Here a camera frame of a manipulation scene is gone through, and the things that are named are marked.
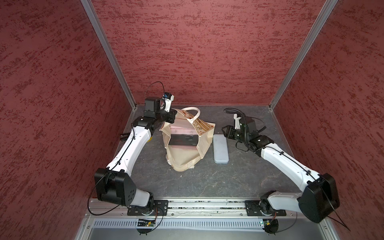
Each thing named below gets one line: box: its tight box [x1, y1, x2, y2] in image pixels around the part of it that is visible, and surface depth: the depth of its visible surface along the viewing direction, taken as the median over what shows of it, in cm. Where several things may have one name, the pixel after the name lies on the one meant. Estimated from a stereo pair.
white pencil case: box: [213, 133, 229, 164], surface depth 95 cm
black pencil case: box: [169, 134, 199, 146], surface depth 92 cm
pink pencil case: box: [170, 125, 199, 135], surface depth 94 cm
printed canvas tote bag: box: [181, 106, 216, 172], surface depth 84 cm
